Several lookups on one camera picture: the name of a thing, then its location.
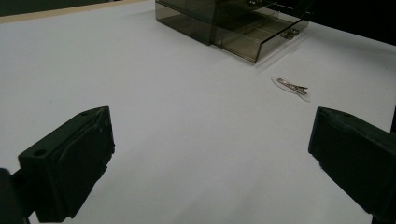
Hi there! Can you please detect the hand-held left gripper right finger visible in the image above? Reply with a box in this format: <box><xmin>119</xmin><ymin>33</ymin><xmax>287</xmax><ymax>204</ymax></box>
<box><xmin>307</xmin><ymin>106</ymin><xmax>396</xmax><ymax>224</ymax></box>

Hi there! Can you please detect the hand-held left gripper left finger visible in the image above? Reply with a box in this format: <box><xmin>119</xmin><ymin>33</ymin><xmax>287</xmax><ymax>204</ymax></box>
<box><xmin>18</xmin><ymin>105</ymin><xmax>116</xmax><ymax>223</ymax></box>

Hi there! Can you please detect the clear teardrop hair clip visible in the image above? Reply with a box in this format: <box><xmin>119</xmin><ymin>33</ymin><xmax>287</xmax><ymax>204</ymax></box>
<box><xmin>271</xmin><ymin>76</ymin><xmax>312</xmax><ymax>104</ymax></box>

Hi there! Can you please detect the black curtain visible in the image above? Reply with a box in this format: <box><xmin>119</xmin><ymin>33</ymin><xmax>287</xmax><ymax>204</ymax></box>
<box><xmin>306</xmin><ymin>0</ymin><xmax>396</xmax><ymax>47</ymax></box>

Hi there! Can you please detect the light wooden table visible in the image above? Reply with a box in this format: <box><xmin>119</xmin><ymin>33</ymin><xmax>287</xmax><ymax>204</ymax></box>
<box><xmin>0</xmin><ymin>0</ymin><xmax>148</xmax><ymax>24</ymax></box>

